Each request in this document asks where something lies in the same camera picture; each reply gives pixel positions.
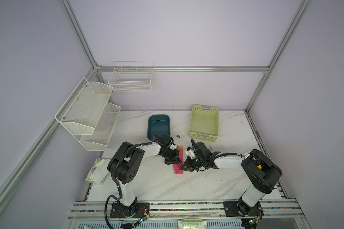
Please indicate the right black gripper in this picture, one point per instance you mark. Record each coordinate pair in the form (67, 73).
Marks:
(188, 167)

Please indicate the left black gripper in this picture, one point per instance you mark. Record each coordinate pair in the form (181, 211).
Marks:
(175, 160)

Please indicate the pink paper napkin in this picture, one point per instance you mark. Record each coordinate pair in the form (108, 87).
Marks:
(177, 170)

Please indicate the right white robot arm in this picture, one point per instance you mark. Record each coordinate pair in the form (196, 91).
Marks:
(262, 172)

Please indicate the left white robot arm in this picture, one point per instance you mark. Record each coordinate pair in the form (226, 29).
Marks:
(124, 165)

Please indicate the colourful napkin packet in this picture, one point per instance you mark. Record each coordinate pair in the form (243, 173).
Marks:
(98, 172)

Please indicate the teal plastic oval tub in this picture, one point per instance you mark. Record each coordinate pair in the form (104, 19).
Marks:
(158, 125)

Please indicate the light green plastic basket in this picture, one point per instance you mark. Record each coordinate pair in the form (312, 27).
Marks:
(204, 123)

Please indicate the white perforated metal shelf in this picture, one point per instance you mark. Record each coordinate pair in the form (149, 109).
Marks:
(89, 115)

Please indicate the white wire basket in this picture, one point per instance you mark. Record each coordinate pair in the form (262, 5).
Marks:
(132, 77)

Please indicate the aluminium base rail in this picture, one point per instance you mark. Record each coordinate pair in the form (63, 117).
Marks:
(218, 214)

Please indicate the aluminium frame profile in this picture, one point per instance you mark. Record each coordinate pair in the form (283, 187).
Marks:
(11, 185)

